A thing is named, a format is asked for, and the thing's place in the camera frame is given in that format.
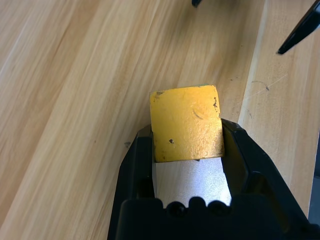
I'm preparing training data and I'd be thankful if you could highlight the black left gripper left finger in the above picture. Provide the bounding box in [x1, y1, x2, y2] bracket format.
[107, 125, 157, 240]

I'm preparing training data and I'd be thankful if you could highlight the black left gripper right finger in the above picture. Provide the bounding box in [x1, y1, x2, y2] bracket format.
[221, 118, 311, 231]

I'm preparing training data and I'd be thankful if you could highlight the yellow wooden block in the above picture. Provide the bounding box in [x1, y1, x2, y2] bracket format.
[149, 84, 225, 163]

